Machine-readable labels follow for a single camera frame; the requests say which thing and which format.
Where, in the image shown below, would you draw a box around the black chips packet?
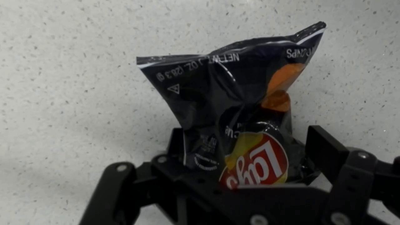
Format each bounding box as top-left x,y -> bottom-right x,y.
135,20 -> 327,192

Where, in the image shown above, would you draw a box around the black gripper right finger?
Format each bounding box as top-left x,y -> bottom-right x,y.
305,124 -> 400,225

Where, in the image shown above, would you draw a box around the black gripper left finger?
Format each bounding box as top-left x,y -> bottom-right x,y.
77,127 -> 223,225

